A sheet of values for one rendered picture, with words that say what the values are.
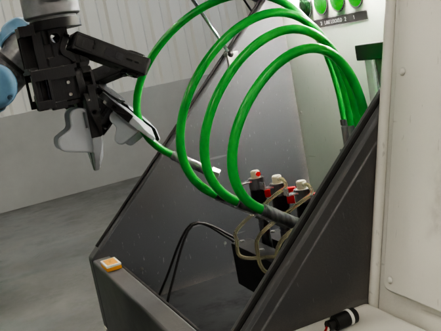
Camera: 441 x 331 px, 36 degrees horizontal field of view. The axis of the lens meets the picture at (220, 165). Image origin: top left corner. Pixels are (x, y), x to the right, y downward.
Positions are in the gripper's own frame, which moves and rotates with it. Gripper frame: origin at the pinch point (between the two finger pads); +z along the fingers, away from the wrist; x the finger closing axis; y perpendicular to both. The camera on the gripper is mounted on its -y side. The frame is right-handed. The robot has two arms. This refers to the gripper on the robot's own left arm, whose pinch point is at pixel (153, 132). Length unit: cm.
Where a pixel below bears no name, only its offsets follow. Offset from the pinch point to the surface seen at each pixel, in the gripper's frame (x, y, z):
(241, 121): 30.0, -13.2, 17.8
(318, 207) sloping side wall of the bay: 32.5, -10.8, 32.9
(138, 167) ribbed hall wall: -635, 142, -180
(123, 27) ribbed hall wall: -613, 24, -289
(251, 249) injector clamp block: 2.0, 5.0, 27.4
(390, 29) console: 32, -34, 26
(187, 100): 18.3, -10.0, 6.8
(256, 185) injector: 1.5, -4.3, 21.2
